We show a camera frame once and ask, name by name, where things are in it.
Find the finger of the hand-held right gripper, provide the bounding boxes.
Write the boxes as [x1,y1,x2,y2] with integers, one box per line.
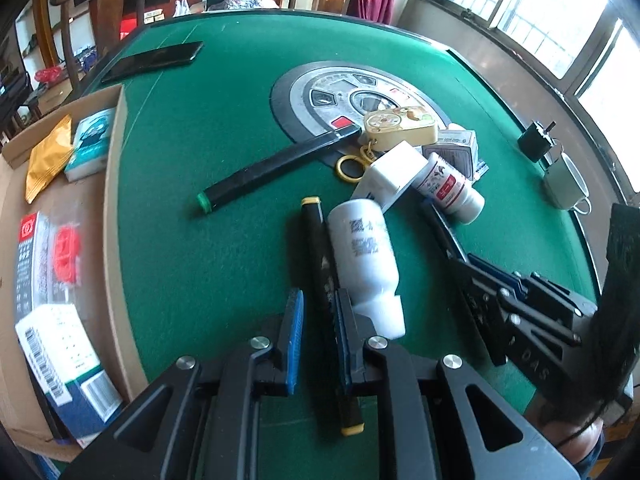
[466,253,527,297]
[449,257,512,367]

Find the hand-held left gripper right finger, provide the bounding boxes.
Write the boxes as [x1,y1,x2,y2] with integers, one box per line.
[336,288,583,480]

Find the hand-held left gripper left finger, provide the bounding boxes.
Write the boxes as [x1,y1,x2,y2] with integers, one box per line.
[60,289,305,480]

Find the large white bottle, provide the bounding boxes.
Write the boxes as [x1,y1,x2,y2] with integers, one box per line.
[327,199,406,338]

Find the black marker yellow ends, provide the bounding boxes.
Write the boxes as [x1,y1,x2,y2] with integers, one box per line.
[300,196,363,436]

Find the white bottle red label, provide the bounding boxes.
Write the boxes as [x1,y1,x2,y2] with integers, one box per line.
[411,152,486,225]

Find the small printed carton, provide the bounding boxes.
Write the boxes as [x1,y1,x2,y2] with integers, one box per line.
[422,124,490,181]

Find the white adaptor box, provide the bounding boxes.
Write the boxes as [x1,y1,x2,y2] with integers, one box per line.
[350,141,430,212]

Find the cream case with yellow keyring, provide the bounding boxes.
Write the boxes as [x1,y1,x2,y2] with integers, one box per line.
[336,105,438,182]

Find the black marker green end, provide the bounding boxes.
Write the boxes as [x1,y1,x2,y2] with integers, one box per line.
[196,125,362,212]

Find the shallow cardboard box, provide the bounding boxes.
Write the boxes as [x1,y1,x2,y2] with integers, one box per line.
[0,84,146,466]

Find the white mug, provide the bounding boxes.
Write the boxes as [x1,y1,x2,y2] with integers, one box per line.
[542,152,592,211]

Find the person's blue jeans leg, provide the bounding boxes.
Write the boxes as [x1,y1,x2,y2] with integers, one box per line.
[575,440,608,480]

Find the black charger plug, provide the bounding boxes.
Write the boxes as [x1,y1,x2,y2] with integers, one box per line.
[517,121,558,162]

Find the white blue barcode box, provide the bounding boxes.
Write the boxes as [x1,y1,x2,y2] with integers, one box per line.
[15,302,126,443]

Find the round table control panel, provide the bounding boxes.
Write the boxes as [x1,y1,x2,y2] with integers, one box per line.
[270,61,453,171]

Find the red comb in clear pack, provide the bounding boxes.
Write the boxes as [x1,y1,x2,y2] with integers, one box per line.
[50,222,83,286]

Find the grey box red label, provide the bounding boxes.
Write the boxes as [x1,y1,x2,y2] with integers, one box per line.
[12,211,56,321]

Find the window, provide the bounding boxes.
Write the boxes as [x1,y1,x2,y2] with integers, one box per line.
[415,0,640,111]

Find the teal face mask packet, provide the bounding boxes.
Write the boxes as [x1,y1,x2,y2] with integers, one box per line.
[64,108,117,182]

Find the gold foil packet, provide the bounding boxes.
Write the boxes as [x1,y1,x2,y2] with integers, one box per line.
[25,115,75,205]

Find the black smartphone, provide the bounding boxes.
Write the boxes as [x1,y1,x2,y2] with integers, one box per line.
[100,41,204,84]

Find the red plastic bag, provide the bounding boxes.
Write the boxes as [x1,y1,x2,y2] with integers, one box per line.
[34,66,68,86]

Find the wooden chair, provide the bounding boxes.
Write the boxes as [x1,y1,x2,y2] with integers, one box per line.
[50,0,161,106]

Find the wooden wall shelf unit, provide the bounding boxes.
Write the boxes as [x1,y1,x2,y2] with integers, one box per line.
[15,0,101,76]

